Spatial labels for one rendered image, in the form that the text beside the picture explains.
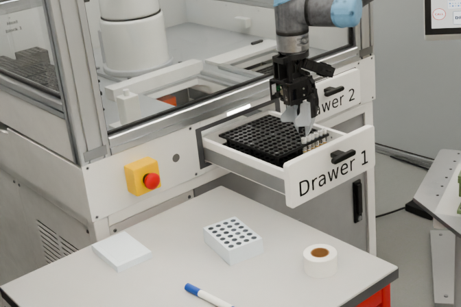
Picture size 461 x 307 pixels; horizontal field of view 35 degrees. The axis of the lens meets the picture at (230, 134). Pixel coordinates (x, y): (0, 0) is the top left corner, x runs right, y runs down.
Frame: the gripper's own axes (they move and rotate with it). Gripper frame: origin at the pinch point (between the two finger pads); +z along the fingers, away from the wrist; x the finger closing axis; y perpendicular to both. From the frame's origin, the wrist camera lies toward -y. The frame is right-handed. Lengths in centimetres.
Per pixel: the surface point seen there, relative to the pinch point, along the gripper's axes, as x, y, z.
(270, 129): -13.8, -0.8, 4.1
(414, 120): -90, -159, 72
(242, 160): -7.5, 14.1, 5.6
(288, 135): -6.5, -0.3, 3.8
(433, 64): -80, -159, 41
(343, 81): -21.7, -37.0, 2.9
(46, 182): -45, 49, 10
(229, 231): 4.8, 29.3, 14.0
